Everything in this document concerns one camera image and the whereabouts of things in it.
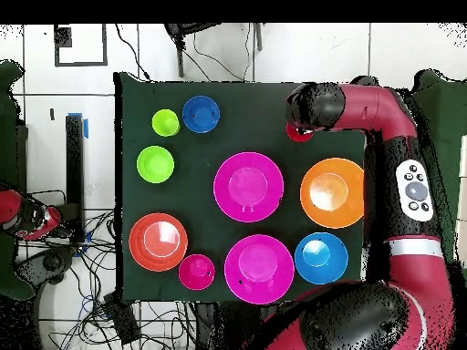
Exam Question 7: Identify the large pink bowl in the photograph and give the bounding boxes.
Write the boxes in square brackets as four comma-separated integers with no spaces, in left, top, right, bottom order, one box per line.
[213,151,285,224]
[223,233,296,306]

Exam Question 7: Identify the red plastic cup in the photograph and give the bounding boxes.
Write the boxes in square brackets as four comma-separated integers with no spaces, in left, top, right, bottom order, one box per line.
[285,122,315,143]

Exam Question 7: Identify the small magenta bowl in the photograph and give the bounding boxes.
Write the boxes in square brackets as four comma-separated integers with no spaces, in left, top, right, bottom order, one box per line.
[177,253,217,292]

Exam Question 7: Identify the red-orange wide bowl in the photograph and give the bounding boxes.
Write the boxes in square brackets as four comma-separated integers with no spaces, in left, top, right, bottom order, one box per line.
[128,211,189,273]

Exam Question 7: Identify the dark green table cloth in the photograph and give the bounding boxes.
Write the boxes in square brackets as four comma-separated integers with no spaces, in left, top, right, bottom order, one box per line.
[0,59,36,302]
[113,71,368,304]
[411,68,467,271]

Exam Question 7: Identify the small green bowl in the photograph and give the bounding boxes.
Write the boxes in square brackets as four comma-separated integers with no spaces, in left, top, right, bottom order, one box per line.
[136,145,175,184]

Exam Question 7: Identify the small dark blue bowl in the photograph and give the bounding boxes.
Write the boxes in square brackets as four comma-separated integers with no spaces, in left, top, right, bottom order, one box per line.
[182,95,222,135]

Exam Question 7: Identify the large orange bowl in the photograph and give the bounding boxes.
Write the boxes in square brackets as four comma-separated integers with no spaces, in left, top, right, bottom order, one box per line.
[299,157,366,230]

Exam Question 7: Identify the lime green plastic cup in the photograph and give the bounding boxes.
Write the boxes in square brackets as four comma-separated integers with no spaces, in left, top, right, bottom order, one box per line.
[151,108,181,138]

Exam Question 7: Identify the light blue bowl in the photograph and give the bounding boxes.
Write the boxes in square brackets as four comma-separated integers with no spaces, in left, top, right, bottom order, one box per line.
[294,232,349,286]

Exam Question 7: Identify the black metal stand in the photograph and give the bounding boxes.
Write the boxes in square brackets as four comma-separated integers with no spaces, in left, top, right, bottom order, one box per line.
[163,23,265,78]

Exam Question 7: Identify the black power box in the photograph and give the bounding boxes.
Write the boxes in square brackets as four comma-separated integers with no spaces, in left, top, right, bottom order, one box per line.
[102,292,142,345]

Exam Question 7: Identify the white boxes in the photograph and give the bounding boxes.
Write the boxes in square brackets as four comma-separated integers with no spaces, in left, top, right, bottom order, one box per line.
[453,134,467,269]

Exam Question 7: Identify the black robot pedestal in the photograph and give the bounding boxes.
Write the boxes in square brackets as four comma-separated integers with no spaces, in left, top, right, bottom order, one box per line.
[194,302,267,350]

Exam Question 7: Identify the thin black cable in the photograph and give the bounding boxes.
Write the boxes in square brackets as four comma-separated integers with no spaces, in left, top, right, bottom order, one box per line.
[114,24,151,82]

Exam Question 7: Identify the cable bundle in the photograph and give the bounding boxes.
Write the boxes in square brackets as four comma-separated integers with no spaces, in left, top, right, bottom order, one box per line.
[16,209,198,350]

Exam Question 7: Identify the black post with blue tape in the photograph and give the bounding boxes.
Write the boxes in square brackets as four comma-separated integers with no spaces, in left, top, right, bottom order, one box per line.
[65,111,89,243]

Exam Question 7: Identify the black pedestal foot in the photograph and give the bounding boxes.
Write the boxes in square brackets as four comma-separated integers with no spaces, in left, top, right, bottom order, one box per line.
[14,245,78,287]

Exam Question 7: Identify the black square frame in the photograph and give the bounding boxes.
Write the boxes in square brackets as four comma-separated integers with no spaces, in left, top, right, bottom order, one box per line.
[53,24,109,67]

